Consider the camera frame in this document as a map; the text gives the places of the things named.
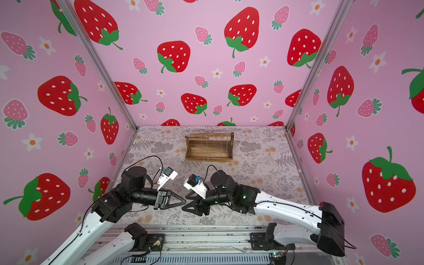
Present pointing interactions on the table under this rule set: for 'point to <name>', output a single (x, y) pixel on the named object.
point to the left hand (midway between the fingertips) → (184, 203)
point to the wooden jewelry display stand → (211, 147)
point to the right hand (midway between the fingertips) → (187, 199)
